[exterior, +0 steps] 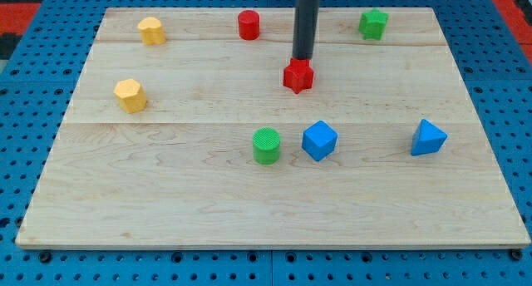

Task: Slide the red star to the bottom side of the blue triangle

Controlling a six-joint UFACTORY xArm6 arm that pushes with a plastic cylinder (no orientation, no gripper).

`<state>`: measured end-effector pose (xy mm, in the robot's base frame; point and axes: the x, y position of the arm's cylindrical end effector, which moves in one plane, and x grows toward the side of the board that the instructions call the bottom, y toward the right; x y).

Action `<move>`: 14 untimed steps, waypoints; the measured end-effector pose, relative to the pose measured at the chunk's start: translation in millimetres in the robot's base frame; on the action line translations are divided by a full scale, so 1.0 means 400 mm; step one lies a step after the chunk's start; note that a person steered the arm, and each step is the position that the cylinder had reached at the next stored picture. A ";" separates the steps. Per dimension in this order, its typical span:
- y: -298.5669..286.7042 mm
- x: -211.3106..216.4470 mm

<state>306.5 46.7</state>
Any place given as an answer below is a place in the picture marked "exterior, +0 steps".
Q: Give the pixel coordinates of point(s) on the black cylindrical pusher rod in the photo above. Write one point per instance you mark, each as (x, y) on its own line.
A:
(304, 29)

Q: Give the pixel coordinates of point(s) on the red star block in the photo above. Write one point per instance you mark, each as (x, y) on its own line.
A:
(298, 75)

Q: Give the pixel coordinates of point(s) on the green star block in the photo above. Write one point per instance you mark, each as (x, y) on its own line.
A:
(373, 24)

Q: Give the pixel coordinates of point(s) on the blue triangle block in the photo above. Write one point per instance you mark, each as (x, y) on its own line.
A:
(427, 138)

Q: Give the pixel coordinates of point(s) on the red cylinder block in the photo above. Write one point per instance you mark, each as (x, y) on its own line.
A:
(249, 25)

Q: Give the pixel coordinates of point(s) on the blue cube block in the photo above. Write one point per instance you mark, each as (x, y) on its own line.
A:
(319, 140)

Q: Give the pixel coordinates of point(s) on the green cylinder block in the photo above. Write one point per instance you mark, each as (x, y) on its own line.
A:
(266, 143)

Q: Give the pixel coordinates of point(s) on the yellow heart block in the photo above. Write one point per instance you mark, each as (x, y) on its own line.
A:
(151, 31)

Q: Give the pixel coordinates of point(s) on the light wooden board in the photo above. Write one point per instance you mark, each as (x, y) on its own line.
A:
(181, 174)

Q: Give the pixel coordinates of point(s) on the yellow hexagon block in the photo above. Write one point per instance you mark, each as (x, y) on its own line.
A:
(130, 95)

